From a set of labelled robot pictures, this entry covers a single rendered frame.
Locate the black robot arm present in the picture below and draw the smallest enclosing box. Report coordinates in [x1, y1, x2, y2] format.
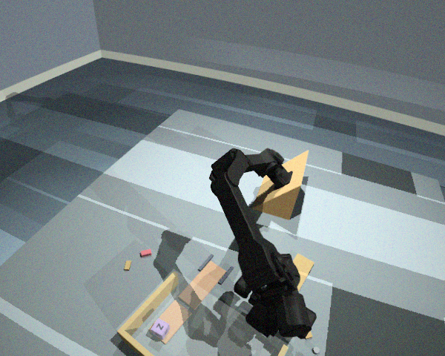
[209, 148, 312, 337]

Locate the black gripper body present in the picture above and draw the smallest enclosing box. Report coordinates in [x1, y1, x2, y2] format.
[234, 276, 317, 339]

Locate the small pink block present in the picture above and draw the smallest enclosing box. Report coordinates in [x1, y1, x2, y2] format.
[141, 249, 152, 257]

